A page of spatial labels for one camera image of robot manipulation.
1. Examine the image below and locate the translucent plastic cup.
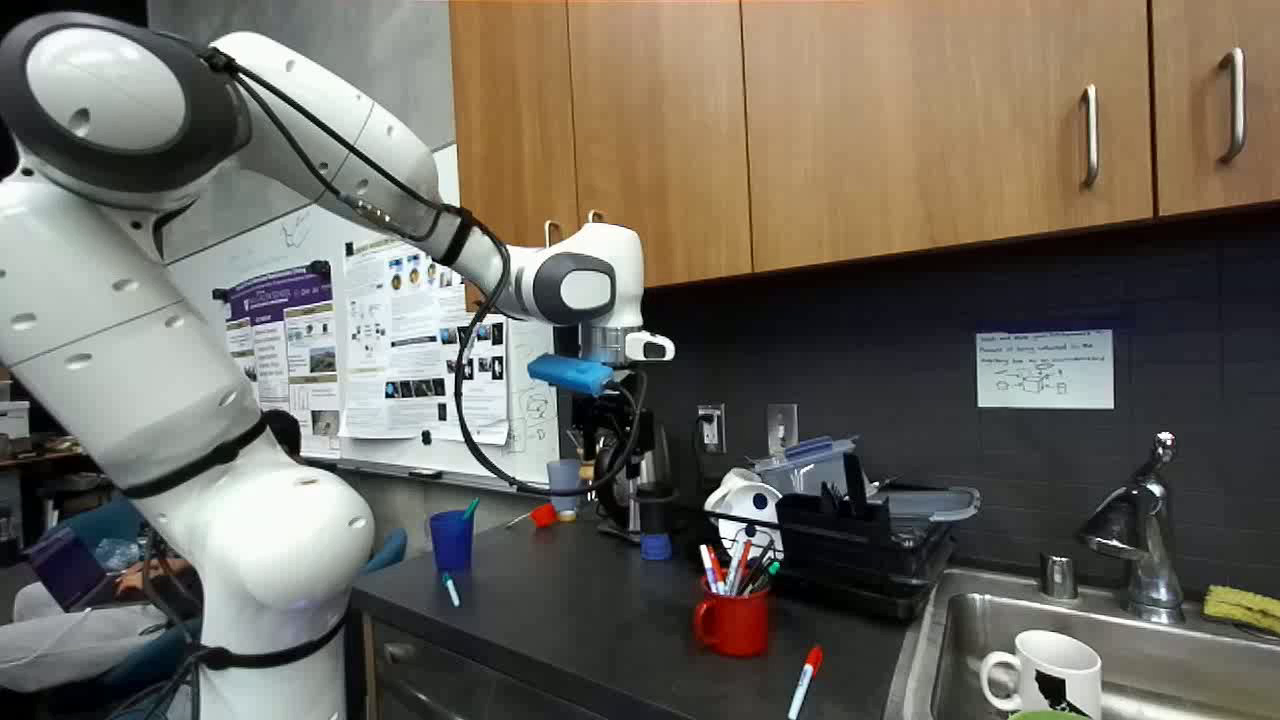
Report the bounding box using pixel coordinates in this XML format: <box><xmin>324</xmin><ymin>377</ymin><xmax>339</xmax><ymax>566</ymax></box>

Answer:
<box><xmin>545</xmin><ymin>454</ymin><xmax>587</xmax><ymax>522</ymax></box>

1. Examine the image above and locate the red orange mug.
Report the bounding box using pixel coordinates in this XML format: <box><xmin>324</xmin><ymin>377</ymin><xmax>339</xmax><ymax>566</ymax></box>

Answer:
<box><xmin>690</xmin><ymin>584</ymin><xmax>776</xmax><ymax>665</ymax></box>

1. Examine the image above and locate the white whiteboard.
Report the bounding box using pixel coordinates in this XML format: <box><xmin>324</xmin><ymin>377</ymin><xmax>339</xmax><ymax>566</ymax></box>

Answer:
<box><xmin>166</xmin><ymin>139</ymin><xmax>569</xmax><ymax>490</ymax></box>

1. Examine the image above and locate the purple book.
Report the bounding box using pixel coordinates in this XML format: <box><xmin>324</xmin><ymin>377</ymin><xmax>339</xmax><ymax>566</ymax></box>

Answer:
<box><xmin>22</xmin><ymin>522</ymin><xmax>119</xmax><ymax>615</ymax></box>

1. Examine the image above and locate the orange red marker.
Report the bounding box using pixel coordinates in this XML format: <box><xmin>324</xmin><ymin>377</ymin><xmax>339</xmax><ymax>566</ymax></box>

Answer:
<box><xmin>779</xmin><ymin>642</ymin><xmax>834</xmax><ymax>720</ymax></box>

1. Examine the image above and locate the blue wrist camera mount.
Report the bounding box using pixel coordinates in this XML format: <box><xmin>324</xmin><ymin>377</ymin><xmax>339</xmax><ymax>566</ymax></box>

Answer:
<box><xmin>523</xmin><ymin>348</ymin><xmax>629</xmax><ymax>399</ymax></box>

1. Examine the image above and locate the white mug with print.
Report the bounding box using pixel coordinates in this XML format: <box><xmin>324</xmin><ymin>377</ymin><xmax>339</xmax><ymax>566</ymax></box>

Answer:
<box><xmin>975</xmin><ymin>628</ymin><xmax>1110</xmax><ymax>720</ymax></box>

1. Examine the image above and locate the orange cap pen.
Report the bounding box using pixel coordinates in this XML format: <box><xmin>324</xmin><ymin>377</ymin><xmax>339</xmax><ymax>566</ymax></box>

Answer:
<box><xmin>698</xmin><ymin>540</ymin><xmax>733</xmax><ymax>600</ymax></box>

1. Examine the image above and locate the steel kitchen faucet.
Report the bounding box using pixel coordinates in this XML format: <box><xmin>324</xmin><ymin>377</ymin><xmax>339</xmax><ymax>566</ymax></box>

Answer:
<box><xmin>1077</xmin><ymin>429</ymin><xmax>1194</xmax><ymax>628</ymax></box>

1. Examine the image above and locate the steel sink cap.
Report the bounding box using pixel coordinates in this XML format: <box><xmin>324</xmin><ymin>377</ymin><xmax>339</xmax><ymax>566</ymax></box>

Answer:
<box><xmin>1040</xmin><ymin>550</ymin><xmax>1081</xmax><ymax>600</ymax></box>

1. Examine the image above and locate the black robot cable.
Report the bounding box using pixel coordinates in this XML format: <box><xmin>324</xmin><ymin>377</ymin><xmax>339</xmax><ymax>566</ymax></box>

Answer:
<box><xmin>197</xmin><ymin>42</ymin><xmax>657</xmax><ymax>503</ymax></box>

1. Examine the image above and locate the wooden cabinet door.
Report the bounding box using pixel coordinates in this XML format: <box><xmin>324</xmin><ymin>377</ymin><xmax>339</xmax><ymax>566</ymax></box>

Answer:
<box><xmin>742</xmin><ymin>0</ymin><xmax>1160</xmax><ymax>274</ymax></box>
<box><xmin>564</xmin><ymin>0</ymin><xmax>756</xmax><ymax>292</ymax></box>
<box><xmin>1148</xmin><ymin>0</ymin><xmax>1280</xmax><ymax>221</ymax></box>
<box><xmin>450</xmin><ymin>0</ymin><xmax>581</xmax><ymax>250</ymax></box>

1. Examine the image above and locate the white text poster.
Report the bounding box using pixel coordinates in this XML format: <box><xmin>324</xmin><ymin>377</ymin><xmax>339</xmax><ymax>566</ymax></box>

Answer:
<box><xmin>335</xmin><ymin>237</ymin><xmax>471</xmax><ymax>448</ymax></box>

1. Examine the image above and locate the red measuring scoop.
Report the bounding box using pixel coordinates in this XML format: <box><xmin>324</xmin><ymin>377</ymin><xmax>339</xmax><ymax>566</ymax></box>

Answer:
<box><xmin>503</xmin><ymin>501</ymin><xmax>564</xmax><ymax>534</ymax></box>

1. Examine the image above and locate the purple header poster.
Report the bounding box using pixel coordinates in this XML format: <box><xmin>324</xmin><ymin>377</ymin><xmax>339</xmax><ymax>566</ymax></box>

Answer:
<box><xmin>211</xmin><ymin>256</ymin><xmax>344</xmax><ymax>448</ymax></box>

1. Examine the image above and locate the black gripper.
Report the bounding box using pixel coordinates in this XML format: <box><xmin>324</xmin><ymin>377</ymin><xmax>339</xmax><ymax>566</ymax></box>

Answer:
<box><xmin>581</xmin><ymin>388</ymin><xmax>657</xmax><ymax>534</ymax></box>

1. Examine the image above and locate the dish drying rack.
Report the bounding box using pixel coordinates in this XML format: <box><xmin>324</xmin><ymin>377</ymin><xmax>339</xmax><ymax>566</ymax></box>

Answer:
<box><xmin>773</xmin><ymin>475</ymin><xmax>986</xmax><ymax>625</ymax></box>

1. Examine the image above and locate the white paper wall note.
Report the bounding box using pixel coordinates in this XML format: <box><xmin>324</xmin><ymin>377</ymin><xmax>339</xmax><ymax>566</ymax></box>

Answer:
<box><xmin>971</xmin><ymin>326</ymin><xmax>1121</xmax><ymax>412</ymax></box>

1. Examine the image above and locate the wall power outlet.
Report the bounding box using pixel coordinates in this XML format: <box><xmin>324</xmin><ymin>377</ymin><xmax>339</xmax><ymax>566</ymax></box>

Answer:
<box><xmin>698</xmin><ymin>399</ymin><xmax>733</xmax><ymax>461</ymax></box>
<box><xmin>764</xmin><ymin>399</ymin><xmax>803</xmax><ymax>463</ymax></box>

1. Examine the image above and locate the white chrome appliance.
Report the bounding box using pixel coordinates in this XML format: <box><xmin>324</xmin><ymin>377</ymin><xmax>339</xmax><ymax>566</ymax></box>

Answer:
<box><xmin>699</xmin><ymin>463</ymin><xmax>792</xmax><ymax>540</ymax></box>

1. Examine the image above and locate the blue plastic cup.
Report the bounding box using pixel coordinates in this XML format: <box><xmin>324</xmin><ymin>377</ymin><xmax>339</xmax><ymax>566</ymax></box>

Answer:
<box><xmin>427</xmin><ymin>507</ymin><xmax>482</xmax><ymax>579</ymax></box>

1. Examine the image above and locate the poster with dark photos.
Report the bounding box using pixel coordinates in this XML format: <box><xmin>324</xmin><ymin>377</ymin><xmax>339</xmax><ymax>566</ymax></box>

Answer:
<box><xmin>457</xmin><ymin>312</ymin><xmax>521</xmax><ymax>453</ymax></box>

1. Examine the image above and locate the grey blue plastic container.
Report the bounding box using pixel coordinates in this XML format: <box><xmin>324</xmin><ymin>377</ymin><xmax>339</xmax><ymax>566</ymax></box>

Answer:
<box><xmin>754</xmin><ymin>437</ymin><xmax>864</xmax><ymax>501</ymax></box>

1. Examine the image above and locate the steel kitchen sink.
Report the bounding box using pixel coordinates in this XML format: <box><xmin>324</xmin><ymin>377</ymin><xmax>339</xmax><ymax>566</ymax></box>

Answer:
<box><xmin>884</xmin><ymin>563</ymin><xmax>1280</xmax><ymax>720</ymax></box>

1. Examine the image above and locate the grey plastic lid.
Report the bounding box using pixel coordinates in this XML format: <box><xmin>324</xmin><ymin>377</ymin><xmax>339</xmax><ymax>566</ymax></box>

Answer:
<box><xmin>877</xmin><ymin>481</ymin><xmax>986</xmax><ymax>529</ymax></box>

